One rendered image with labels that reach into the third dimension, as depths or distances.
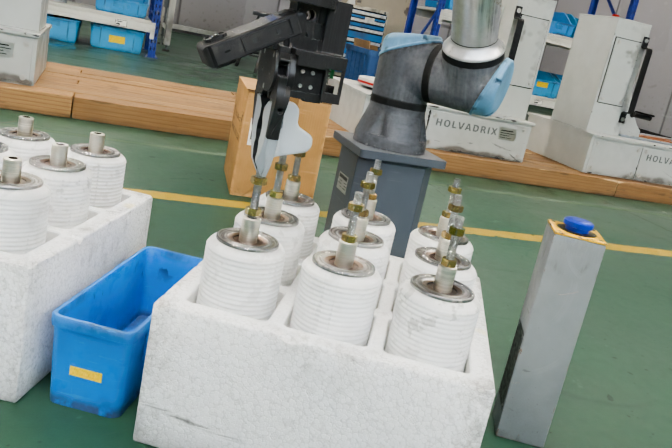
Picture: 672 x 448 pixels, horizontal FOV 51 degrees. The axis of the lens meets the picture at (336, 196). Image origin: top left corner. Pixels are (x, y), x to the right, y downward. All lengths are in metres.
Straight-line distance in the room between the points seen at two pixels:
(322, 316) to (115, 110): 1.98
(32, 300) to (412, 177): 0.78
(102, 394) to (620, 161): 3.02
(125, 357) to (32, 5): 2.05
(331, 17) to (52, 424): 0.58
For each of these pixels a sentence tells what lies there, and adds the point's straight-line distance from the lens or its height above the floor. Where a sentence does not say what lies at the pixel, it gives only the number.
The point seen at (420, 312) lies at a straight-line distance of 0.80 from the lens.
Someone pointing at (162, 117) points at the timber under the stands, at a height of 0.05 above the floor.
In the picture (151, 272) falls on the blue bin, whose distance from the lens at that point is 1.18.
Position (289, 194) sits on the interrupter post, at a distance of 1.06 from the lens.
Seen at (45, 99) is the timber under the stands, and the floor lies 0.05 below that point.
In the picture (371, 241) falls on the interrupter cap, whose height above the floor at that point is 0.25.
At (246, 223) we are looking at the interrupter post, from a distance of 0.84.
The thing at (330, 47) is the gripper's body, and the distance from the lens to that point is 0.81.
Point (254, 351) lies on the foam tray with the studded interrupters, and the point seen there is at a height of 0.15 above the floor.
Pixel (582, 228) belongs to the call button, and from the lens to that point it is 1.01.
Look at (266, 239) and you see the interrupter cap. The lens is 0.86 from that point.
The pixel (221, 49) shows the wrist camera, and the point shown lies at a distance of 0.77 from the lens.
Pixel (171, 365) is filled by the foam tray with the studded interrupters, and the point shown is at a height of 0.11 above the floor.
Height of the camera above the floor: 0.52
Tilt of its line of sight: 14 degrees down
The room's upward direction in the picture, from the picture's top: 12 degrees clockwise
